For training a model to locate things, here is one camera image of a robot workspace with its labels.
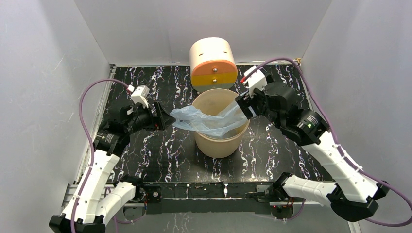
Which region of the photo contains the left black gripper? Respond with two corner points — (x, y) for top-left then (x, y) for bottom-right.
(125, 101), (175, 134)

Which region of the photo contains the light blue plastic bag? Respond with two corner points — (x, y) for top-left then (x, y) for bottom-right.
(170, 101), (248, 139)

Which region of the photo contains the beige round trash bin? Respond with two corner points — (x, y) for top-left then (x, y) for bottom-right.
(192, 88), (250, 158)

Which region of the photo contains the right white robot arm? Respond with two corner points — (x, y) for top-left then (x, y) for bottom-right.
(235, 83), (389, 222)

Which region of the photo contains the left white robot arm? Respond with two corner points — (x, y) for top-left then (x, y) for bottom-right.
(49, 102), (176, 233)

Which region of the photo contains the round cream drawer cabinet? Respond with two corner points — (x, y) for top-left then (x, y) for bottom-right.
(189, 37), (238, 93)

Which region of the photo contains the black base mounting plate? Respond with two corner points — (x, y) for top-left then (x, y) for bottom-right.
(125, 182), (302, 215)

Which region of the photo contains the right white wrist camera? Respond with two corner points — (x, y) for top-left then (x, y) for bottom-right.
(241, 66), (267, 98)

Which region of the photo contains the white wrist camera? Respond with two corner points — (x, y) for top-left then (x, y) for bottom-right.
(241, 66), (267, 98)
(131, 85), (149, 109)

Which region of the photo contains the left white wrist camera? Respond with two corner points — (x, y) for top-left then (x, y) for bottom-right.
(131, 85), (149, 109)

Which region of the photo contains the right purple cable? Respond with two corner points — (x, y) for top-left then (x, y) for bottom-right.
(240, 57), (412, 228)

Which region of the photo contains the purple cable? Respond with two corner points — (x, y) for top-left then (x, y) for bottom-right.
(240, 57), (412, 228)
(70, 78), (147, 233)

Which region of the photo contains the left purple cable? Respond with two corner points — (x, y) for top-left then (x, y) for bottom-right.
(70, 78), (147, 233)

